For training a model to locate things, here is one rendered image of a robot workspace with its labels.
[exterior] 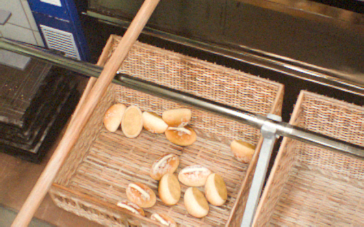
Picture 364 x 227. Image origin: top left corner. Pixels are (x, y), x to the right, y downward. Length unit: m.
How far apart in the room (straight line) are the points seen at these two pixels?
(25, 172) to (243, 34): 0.83
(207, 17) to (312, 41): 0.30
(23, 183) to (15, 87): 0.30
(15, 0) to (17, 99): 0.36
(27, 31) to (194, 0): 0.73
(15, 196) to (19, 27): 0.59
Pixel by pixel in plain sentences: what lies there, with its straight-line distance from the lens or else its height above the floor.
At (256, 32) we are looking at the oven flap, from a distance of 2.07.
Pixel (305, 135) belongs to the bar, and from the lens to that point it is 1.68.
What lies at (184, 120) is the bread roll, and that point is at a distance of 2.30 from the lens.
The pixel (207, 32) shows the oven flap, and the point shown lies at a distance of 2.13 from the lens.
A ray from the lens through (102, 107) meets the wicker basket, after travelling 2.40.
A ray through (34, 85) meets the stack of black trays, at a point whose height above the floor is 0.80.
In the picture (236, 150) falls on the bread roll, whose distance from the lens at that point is 2.29.
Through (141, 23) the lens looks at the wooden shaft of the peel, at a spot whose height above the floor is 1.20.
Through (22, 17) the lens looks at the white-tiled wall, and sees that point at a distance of 2.59.
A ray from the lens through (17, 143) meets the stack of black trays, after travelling 2.37.
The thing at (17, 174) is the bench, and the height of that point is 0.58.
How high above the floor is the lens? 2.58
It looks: 54 degrees down
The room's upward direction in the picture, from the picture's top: 11 degrees counter-clockwise
